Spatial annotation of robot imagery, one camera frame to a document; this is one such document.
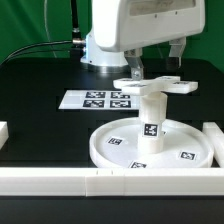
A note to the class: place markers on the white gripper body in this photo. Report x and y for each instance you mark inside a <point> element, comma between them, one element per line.
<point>121,25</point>

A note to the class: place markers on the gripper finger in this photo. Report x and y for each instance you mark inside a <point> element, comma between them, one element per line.
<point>133,58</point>
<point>177,47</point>

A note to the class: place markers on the white cross-shaped table base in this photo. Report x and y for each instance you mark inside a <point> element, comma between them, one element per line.
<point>170,84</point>

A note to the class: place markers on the white round table top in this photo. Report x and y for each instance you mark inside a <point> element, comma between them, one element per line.
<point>124,143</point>

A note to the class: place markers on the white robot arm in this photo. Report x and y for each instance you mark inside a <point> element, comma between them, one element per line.
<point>103,61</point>

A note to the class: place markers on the white marker tag plate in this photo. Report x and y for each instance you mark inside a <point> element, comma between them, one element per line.
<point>98,100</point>

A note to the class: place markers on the white right barrier block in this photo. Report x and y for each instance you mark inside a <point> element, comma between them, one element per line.
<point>216,137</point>

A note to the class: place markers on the white barrier block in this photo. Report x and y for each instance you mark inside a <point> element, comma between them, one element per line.
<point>216,137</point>
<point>4,135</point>

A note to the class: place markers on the white left barrier block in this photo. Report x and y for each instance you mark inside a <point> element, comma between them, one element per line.
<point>4,135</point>

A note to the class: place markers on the black cable connector post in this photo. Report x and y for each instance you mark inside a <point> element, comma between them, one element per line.
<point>76,34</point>

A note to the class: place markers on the white front barrier rail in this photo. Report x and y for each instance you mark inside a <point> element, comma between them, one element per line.
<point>111,182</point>

